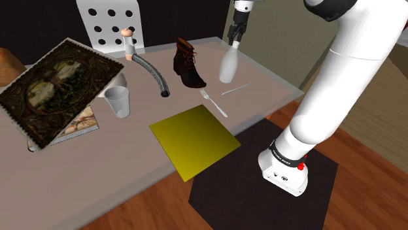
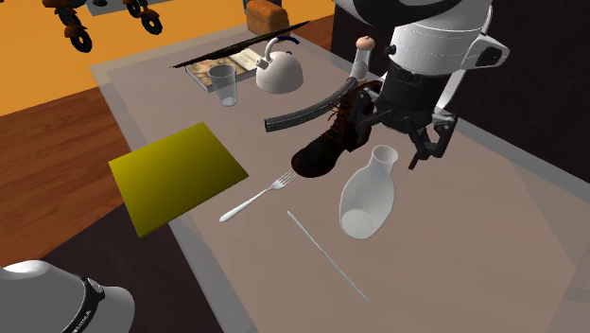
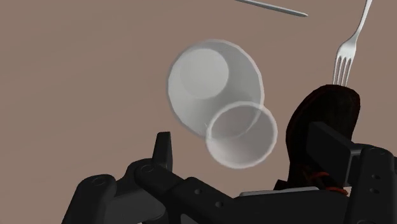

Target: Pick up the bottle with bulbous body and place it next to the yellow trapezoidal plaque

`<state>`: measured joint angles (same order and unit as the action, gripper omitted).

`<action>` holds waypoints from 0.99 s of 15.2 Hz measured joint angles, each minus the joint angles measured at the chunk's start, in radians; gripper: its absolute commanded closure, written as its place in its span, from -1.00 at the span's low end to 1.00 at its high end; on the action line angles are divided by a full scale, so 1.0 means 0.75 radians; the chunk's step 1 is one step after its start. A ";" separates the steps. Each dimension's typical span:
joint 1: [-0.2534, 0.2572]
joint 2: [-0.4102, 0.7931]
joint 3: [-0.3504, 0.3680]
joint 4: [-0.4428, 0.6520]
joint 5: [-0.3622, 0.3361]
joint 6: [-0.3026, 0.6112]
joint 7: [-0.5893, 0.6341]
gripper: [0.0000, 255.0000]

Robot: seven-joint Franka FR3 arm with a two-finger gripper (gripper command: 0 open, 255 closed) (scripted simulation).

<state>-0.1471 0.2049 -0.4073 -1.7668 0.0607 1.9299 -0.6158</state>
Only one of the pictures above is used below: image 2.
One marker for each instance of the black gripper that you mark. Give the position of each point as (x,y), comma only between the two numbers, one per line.
(408,94)

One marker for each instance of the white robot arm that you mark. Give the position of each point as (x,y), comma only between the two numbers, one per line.
(433,46)

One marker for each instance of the dark brown laced boot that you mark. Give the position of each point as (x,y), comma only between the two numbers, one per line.
(327,152)

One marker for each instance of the white vase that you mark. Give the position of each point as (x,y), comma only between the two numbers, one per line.
(368,196)

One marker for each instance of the white kettle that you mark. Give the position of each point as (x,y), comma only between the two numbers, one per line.
(280,73)

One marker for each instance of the thin grey rod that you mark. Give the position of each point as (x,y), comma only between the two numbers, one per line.
(327,256)

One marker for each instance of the grey glass table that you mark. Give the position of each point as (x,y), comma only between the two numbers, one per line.
(438,267)

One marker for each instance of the silver fork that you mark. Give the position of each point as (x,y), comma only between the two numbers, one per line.
(256,195)

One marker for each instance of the brown bread loaf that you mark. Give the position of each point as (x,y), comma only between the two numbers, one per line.
(267,18)

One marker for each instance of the thin black flat panel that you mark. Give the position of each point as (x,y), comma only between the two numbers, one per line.
(239,44)

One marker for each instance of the clear drinking glass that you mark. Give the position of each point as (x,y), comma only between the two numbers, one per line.
(223,85)

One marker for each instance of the open picture book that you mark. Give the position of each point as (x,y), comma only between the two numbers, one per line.
(200,69)

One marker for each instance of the yellow flat board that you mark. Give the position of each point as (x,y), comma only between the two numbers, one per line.
(177,177)

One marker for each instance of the wheeled office chair base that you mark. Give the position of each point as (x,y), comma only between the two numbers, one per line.
(82,41)

